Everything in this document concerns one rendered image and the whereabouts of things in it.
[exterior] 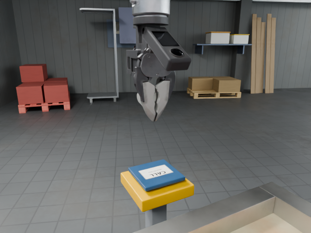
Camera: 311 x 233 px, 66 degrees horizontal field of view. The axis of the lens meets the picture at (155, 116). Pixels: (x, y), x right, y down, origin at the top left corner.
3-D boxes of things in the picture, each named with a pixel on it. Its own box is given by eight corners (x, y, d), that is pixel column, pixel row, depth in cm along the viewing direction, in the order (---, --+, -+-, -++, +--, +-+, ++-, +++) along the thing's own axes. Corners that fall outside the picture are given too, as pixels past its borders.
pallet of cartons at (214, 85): (227, 91, 690) (229, 76, 677) (241, 97, 610) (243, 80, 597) (185, 92, 674) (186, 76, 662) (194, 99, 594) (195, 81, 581)
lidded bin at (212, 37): (223, 44, 654) (223, 32, 645) (229, 44, 613) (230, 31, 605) (204, 44, 647) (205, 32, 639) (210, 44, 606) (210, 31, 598)
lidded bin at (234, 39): (242, 44, 657) (243, 34, 650) (248, 44, 623) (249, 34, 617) (227, 44, 651) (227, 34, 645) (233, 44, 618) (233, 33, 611)
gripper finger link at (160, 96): (156, 114, 58) (156, 76, 56) (169, 120, 53) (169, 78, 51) (145, 115, 57) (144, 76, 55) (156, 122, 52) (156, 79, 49)
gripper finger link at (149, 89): (145, 115, 57) (144, 76, 55) (156, 122, 52) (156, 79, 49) (132, 117, 56) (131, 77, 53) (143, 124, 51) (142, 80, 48)
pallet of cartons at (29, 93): (32, 97, 607) (27, 63, 583) (80, 96, 622) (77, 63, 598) (4, 113, 463) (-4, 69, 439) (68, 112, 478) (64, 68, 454)
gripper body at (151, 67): (156, 75, 58) (156, 21, 54) (175, 79, 50) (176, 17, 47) (125, 76, 54) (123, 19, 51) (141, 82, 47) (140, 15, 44)
